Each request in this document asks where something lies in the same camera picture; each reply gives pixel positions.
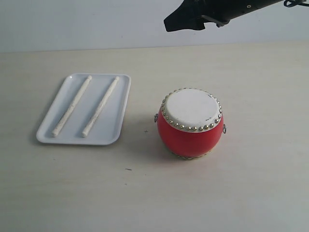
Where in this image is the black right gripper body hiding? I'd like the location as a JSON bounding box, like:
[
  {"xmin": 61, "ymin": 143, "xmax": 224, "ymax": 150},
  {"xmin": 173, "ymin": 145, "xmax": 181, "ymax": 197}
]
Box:
[{"xmin": 195, "ymin": 0, "xmax": 278, "ymax": 27}]

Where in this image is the wooden drumstick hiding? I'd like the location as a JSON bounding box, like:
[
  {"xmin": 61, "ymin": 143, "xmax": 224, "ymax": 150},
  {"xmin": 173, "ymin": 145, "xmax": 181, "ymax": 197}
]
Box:
[
  {"xmin": 82, "ymin": 76, "xmax": 120, "ymax": 138},
  {"xmin": 52, "ymin": 75, "xmax": 92, "ymax": 137}
]

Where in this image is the small red drum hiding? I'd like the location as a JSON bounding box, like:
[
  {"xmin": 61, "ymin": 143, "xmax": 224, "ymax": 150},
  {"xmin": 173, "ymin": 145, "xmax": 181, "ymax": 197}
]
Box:
[{"xmin": 155, "ymin": 88, "xmax": 226, "ymax": 160}]

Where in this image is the white rectangular plastic tray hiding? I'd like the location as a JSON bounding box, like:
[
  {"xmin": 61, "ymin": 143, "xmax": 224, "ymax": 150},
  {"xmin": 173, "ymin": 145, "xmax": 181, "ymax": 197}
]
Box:
[{"xmin": 36, "ymin": 73, "xmax": 131, "ymax": 145}]

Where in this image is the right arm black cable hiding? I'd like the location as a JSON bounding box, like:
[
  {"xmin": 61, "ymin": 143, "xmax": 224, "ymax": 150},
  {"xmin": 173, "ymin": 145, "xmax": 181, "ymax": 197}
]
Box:
[{"xmin": 282, "ymin": 0, "xmax": 309, "ymax": 7}]

